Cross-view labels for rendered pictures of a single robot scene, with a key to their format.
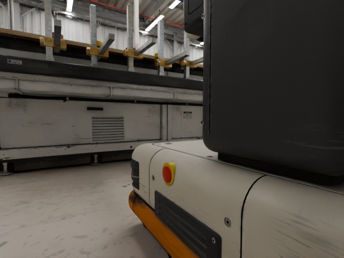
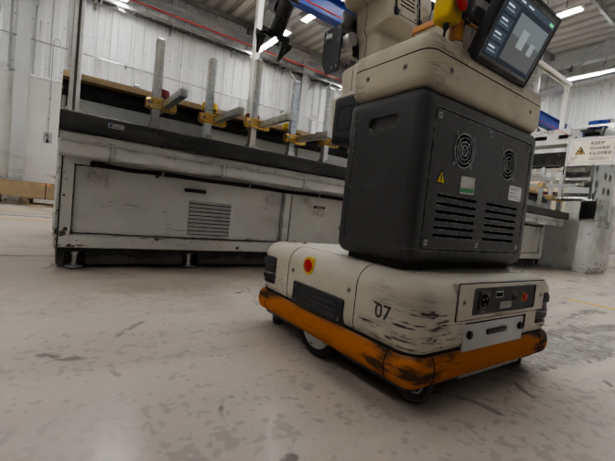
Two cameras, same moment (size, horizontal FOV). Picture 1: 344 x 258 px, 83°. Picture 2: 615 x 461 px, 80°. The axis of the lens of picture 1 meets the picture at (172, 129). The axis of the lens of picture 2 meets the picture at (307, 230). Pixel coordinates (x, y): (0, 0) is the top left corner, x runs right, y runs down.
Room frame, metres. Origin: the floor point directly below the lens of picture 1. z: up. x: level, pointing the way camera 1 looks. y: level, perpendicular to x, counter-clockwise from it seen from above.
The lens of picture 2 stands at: (-0.58, 0.10, 0.39)
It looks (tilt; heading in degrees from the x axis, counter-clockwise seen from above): 3 degrees down; 356
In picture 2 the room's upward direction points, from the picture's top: 6 degrees clockwise
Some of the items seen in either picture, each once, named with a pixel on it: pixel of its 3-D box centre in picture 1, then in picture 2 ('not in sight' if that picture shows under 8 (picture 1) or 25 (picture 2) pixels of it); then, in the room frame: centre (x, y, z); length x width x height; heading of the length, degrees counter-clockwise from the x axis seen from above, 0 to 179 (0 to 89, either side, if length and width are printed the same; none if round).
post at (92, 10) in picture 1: (93, 42); (209, 106); (1.32, 0.52, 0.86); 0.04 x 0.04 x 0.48; 31
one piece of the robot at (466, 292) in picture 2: not in sight; (503, 297); (0.28, -0.47, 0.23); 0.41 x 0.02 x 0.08; 121
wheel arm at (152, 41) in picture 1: (140, 51); (267, 123); (1.39, 0.22, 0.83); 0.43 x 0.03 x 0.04; 31
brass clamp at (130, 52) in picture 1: (133, 54); (256, 124); (1.46, 0.28, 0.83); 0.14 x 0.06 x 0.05; 121
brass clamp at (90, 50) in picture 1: (97, 52); (211, 120); (1.33, 0.50, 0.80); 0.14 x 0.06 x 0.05; 121
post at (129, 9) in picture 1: (130, 38); (254, 103); (1.45, 0.30, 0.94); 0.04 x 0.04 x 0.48; 31
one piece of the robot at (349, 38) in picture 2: not in sight; (361, 53); (0.79, -0.13, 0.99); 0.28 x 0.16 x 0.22; 121
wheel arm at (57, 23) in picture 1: (57, 39); (169, 102); (1.13, 0.65, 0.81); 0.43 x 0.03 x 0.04; 31
